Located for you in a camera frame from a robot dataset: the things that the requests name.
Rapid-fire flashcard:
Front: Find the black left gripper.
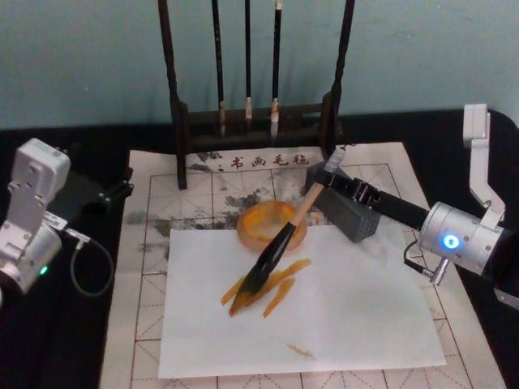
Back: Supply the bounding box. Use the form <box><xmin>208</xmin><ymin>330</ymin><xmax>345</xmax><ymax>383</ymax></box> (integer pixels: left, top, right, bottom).
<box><xmin>47</xmin><ymin>166</ymin><xmax>135</xmax><ymax>216</ymax></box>

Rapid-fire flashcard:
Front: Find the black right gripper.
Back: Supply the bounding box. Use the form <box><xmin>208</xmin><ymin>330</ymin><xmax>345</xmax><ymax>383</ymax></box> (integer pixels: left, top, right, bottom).
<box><xmin>326</xmin><ymin>172</ymin><xmax>431</xmax><ymax>233</ymax></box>

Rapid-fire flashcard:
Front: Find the large black-bristled wooden brush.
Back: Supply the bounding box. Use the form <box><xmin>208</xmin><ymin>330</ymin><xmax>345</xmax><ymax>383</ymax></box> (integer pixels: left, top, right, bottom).
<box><xmin>238</xmin><ymin>147</ymin><xmax>350</xmax><ymax>296</ymax></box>

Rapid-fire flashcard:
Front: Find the grey rectangular block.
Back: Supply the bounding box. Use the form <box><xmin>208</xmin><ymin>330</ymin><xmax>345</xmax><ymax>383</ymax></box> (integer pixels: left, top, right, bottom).
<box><xmin>304</xmin><ymin>160</ymin><xmax>382</xmax><ymax>244</ymax></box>

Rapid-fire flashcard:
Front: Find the round amber paint dish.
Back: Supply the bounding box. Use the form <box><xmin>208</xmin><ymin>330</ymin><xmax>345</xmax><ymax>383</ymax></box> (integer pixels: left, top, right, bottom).
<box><xmin>236</xmin><ymin>199</ymin><xmax>308</xmax><ymax>254</ymax></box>

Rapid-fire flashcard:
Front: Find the dark wooden brush rack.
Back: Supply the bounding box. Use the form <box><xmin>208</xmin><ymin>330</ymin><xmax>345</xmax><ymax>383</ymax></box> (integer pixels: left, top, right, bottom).
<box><xmin>157</xmin><ymin>0</ymin><xmax>357</xmax><ymax>190</ymax></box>

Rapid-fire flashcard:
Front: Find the white paper sheet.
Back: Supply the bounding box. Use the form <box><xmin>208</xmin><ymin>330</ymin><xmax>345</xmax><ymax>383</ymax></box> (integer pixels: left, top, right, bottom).
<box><xmin>157</xmin><ymin>224</ymin><xmax>448</xmax><ymax>380</ymax></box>

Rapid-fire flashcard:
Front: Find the gridded calligraphy felt mat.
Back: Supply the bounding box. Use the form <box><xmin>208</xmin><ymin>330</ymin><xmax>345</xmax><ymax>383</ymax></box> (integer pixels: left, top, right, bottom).
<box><xmin>99</xmin><ymin>140</ymin><xmax>476</xmax><ymax>389</ymax></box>

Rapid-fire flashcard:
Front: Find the hanging brush with white tip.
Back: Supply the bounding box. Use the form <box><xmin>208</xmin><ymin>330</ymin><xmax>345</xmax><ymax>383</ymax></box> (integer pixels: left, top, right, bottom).
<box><xmin>268</xmin><ymin>0</ymin><xmax>284</xmax><ymax>139</ymax></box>

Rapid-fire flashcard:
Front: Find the thin short hanging brush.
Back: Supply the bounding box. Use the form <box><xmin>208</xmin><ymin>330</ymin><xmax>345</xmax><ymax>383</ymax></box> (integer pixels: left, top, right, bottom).
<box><xmin>242</xmin><ymin>0</ymin><xmax>255</xmax><ymax>121</ymax></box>

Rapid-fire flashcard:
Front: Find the hanging brush with tan tip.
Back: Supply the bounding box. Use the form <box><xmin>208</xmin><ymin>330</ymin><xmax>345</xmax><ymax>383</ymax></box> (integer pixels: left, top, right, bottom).
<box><xmin>210</xmin><ymin>0</ymin><xmax>228</xmax><ymax>138</ymax></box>

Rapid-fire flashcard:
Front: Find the black table cloth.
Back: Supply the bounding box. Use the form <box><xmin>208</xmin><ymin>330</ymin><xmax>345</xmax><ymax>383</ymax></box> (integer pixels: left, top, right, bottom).
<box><xmin>0</xmin><ymin>105</ymin><xmax>519</xmax><ymax>389</ymax></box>

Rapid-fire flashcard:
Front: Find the thin dark left gripper cable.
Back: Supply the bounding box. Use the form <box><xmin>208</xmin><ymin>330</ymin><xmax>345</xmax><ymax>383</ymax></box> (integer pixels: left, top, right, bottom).
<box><xmin>64</xmin><ymin>227</ymin><xmax>115</xmax><ymax>297</ymax></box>

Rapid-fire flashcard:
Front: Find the thin dark gripper cable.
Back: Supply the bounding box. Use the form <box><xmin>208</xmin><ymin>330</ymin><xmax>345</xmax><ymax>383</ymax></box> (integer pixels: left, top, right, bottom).
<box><xmin>402</xmin><ymin>237</ymin><xmax>452</xmax><ymax>286</ymax></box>
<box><xmin>64</xmin><ymin>227</ymin><xmax>115</xmax><ymax>297</ymax></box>

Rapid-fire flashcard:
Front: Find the thin dark right gripper cable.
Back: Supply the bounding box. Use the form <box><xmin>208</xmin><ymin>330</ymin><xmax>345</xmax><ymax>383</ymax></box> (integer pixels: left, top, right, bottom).
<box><xmin>402</xmin><ymin>237</ymin><xmax>452</xmax><ymax>286</ymax></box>

